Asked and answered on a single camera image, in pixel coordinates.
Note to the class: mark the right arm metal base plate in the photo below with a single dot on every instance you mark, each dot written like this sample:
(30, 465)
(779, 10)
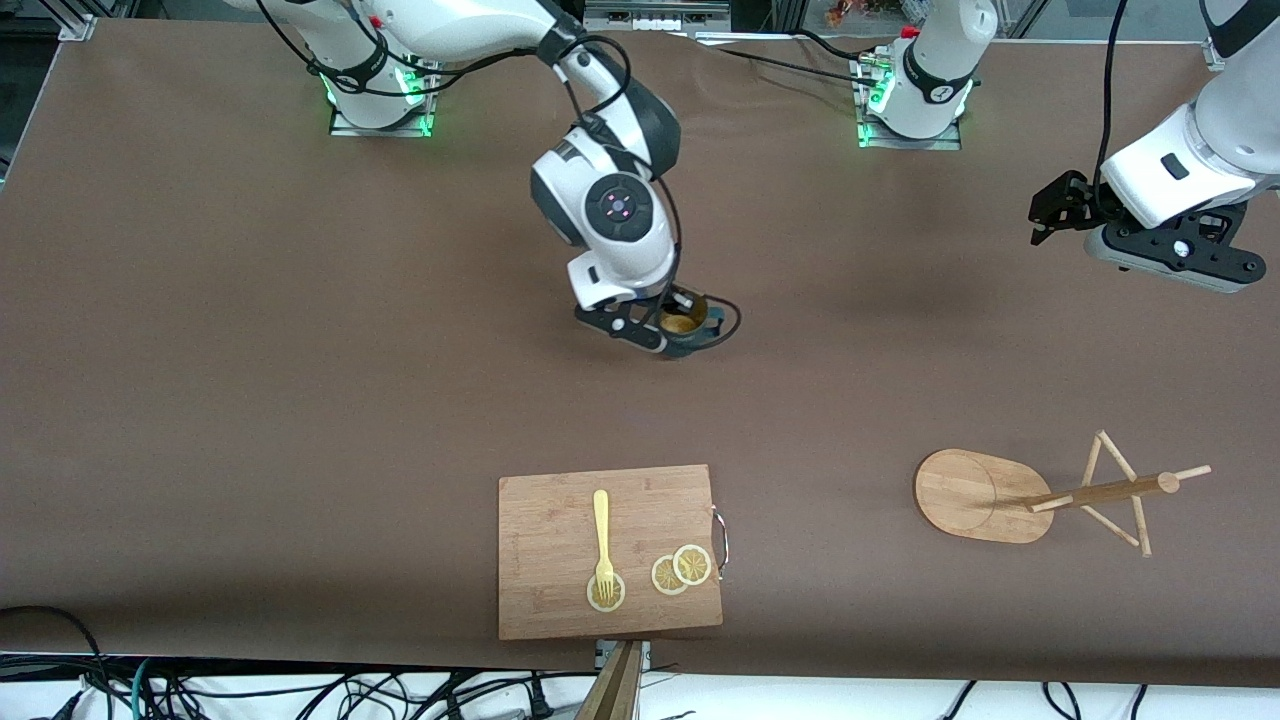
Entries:
(385, 130)

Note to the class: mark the teal cup yellow inside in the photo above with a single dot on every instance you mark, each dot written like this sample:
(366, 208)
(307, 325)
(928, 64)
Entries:
(682, 322)

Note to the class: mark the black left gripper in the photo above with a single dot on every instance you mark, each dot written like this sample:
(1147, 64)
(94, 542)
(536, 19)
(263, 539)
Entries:
(1078, 203)

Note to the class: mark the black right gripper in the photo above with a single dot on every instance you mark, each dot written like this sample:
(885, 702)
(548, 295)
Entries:
(684, 303)

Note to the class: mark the aluminium cage frame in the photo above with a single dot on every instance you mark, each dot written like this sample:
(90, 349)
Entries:
(78, 25)

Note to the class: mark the wooden cutting board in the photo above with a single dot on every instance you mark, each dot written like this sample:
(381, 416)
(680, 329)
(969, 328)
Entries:
(550, 560)

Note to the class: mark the yellow plastic fork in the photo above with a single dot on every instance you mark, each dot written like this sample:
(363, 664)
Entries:
(601, 520)

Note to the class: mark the small metal bracket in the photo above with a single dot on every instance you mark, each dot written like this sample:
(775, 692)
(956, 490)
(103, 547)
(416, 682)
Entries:
(640, 655)

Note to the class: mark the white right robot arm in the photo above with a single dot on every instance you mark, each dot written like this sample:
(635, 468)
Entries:
(620, 250)

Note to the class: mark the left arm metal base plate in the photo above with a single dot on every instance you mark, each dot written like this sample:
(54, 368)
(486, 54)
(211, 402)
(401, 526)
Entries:
(910, 143)

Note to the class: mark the wooden cup rack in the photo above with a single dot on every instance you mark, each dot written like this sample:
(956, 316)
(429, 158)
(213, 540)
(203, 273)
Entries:
(980, 495)

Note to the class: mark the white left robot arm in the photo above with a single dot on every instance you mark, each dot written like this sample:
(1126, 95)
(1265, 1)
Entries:
(1220, 110)

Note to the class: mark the grey power strip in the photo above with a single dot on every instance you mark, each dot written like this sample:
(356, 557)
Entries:
(655, 18)

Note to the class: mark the wooden beam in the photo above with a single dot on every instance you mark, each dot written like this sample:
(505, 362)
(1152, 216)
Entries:
(615, 695)

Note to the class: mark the lemon slice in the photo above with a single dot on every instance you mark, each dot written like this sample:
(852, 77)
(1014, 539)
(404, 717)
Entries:
(692, 565)
(595, 602)
(662, 580)

